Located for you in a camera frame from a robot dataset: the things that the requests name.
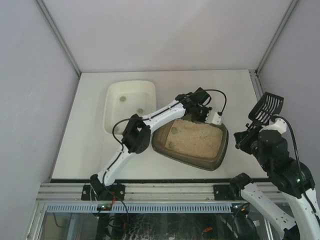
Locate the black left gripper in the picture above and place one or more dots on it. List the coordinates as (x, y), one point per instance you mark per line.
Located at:
(200, 113)

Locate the aluminium mounting rail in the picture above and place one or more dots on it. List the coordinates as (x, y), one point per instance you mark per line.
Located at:
(187, 192)

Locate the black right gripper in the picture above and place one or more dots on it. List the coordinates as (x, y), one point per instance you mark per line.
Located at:
(246, 136)

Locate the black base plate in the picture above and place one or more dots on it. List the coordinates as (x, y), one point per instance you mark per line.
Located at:
(115, 191)
(222, 192)

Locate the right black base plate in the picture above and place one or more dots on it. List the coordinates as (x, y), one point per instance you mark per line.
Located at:
(222, 192)

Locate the grey slotted cable duct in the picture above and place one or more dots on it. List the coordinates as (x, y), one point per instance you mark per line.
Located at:
(140, 208)

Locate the black slotted litter scoop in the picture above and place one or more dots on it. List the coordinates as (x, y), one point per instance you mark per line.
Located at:
(267, 106)

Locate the dark translucent litter box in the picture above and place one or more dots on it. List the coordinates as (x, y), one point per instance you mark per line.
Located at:
(158, 144)

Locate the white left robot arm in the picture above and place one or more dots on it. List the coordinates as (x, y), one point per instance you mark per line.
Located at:
(138, 132)

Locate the green clump near left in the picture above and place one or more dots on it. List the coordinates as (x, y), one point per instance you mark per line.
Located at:
(140, 110)

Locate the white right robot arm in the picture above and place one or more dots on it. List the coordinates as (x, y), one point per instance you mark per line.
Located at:
(291, 177)

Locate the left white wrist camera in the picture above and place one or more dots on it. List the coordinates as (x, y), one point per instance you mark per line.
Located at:
(214, 118)

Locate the beige pellet litter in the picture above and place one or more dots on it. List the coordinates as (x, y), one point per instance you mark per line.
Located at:
(200, 140)

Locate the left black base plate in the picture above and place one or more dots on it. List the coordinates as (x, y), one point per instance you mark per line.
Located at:
(115, 191)

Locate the white plastic bin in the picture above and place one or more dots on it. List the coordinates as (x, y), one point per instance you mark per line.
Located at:
(140, 94)

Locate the green clump in box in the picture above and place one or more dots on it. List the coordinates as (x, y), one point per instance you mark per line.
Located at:
(171, 144)
(174, 130)

